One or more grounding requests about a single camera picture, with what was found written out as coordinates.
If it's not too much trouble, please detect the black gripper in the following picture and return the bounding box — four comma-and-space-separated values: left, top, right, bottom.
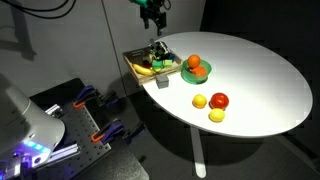
139, 0, 166, 36

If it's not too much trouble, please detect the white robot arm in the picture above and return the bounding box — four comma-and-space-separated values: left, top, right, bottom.
1, 0, 121, 180

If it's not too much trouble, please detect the red white toy block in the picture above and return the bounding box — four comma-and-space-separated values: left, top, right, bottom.
142, 54, 154, 68

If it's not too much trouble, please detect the green block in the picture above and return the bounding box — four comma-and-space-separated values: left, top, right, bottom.
152, 59, 173, 69

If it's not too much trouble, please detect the wooden tray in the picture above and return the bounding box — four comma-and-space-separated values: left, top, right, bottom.
123, 47, 183, 86

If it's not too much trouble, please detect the yellow banana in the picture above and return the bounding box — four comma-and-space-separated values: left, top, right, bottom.
132, 64, 162, 75

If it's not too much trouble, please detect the orange fruit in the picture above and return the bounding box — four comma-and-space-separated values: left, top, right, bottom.
187, 54, 201, 69

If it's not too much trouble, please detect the grey cube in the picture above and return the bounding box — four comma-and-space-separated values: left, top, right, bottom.
156, 74, 169, 89

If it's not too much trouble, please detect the orange block in bowl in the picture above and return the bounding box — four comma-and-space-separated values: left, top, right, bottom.
191, 66, 207, 76

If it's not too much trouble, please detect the green bowl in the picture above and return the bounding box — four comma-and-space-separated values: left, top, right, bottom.
181, 60, 212, 84

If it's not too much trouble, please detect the yellow lemon upper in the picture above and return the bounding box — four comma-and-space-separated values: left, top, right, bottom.
192, 94, 207, 109

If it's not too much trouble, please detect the yellow lemon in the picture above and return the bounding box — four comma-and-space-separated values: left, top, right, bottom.
209, 108, 225, 122
192, 94, 207, 109

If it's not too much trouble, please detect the purple clamp upper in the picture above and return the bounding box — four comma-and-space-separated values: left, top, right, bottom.
73, 85, 119, 109

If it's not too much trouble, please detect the purple clamp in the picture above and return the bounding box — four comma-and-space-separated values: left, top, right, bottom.
73, 85, 119, 109
91, 118, 144, 144

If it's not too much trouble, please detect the red tomato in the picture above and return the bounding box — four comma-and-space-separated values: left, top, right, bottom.
209, 93, 229, 110

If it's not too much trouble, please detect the yellow lemon lower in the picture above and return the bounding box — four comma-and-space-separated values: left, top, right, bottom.
209, 108, 225, 122

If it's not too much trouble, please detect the purple clamp lower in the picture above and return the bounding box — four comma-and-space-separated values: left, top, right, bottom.
91, 118, 144, 144

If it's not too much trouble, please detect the white table leg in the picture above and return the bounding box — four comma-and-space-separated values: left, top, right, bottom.
190, 127, 207, 178

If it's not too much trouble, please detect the black cable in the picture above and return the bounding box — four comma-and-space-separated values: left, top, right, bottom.
0, 0, 78, 20

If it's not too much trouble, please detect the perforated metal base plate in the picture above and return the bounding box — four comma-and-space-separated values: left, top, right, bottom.
45, 103, 111, 179

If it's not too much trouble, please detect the aluminium rail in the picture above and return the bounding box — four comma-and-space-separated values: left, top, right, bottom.
46, 104, 80, 164

